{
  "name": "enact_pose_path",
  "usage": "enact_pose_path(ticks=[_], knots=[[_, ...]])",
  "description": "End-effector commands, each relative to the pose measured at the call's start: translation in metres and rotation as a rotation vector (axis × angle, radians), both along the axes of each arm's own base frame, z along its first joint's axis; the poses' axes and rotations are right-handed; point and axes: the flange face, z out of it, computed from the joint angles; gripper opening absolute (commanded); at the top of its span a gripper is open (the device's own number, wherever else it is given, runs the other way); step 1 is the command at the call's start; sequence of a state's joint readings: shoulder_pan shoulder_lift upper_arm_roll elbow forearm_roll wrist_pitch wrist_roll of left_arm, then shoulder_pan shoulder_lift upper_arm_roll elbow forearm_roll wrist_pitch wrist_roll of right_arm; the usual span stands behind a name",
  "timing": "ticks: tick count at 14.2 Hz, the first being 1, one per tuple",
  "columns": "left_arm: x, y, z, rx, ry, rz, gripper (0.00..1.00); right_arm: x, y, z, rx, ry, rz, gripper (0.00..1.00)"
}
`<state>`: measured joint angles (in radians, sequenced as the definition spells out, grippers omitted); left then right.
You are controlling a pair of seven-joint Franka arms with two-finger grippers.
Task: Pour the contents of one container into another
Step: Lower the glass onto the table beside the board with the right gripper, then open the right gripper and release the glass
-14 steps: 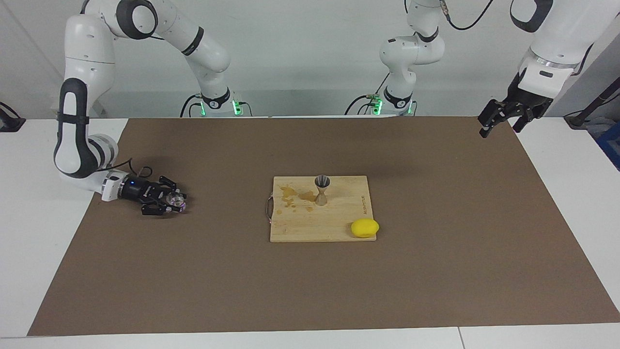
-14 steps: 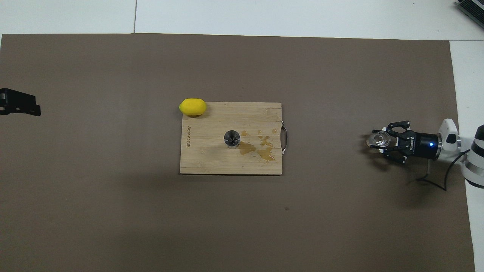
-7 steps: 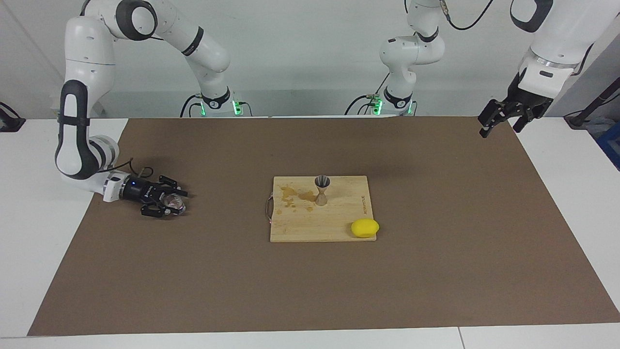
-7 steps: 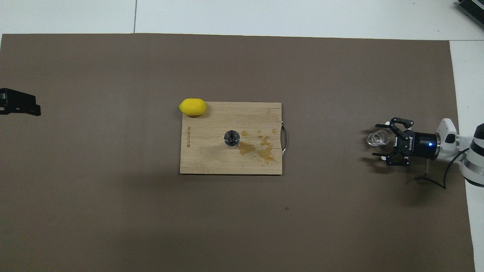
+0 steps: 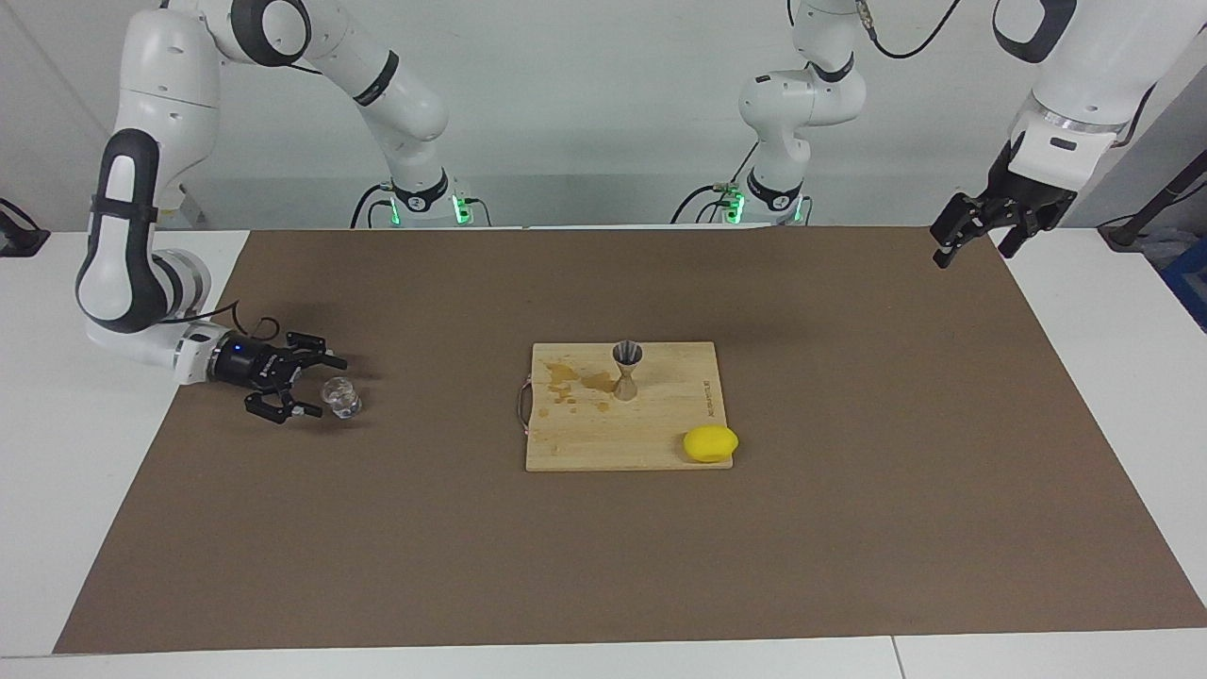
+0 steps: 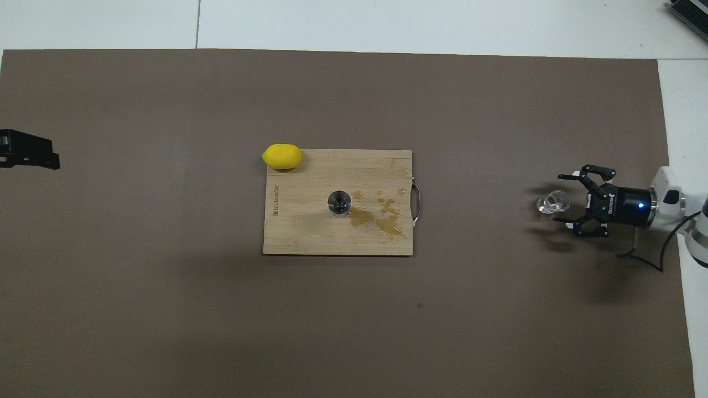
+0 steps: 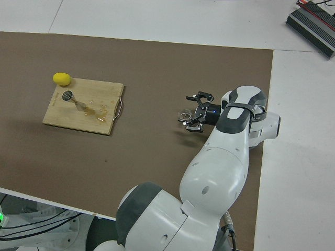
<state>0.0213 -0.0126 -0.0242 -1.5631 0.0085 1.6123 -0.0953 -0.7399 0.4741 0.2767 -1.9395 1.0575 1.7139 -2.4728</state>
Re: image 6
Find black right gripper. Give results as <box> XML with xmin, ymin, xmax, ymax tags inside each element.
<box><xmin>551</xmin><ymin>164</ymin><xmax>658</xmax><ymax>238</ymax></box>

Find steel double jigger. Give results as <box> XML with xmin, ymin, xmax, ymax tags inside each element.
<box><xmin>326</xmin><ymin>190</ymin><xmax>353</xmax><ymax>219</ymax></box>

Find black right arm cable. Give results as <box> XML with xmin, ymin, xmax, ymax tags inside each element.
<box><xmin>616</xmin><ymin>210</ymin><xmax>703</xmax><ymax>273</ymax></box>

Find yellow lemon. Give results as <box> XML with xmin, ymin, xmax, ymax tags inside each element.
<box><xmin>261</xmin><ymin>143</ymin><xmax>303</xmax><ymax>170</ymax></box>

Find large brown table mat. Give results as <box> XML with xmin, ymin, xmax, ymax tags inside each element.
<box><xmin>0</xmin><ymin>49</ymin><xmax>696</xmax><ymax>398</ymax></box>

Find grey ribbed device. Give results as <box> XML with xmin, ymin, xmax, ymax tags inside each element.
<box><xmin>667</xmin><ymin>0</ymin><xmax>708</xmax><ymax>35</ymax></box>

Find spilled amber liquid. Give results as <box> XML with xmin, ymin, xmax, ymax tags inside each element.
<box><xmin>348</xmin><ymin>188</ymin><xmax>409</xmax><ymax>239</ymax></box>

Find bamboo cutting board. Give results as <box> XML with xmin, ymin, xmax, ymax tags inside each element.
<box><xmin>263</xmin><ymin>148</ymin><xmax>422</xmax><ymax>256</ymax></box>

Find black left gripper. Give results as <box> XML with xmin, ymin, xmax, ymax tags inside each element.
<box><xmin>0</xmin><ymin>129</ymin><xmax>61</xmax><ymax>170</ymax></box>

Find small clear glass cup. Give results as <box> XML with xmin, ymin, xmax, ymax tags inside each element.
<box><xmin>535</xmin><ymin>190</ymin><xmax>571</xmax><ymax>216</ymax></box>

